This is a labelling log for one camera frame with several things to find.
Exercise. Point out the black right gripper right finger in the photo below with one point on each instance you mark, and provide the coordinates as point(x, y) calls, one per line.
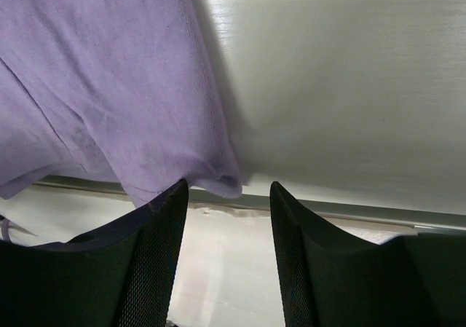
point(329, 277)

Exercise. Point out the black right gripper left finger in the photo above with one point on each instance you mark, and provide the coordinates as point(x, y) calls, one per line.
point(119, 274)

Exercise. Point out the lavender t shirt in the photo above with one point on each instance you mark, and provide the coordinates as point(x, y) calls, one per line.
point(111, 90)

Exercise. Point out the aluminium table edge rail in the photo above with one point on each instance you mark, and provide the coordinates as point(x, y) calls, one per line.
point(420, 220)

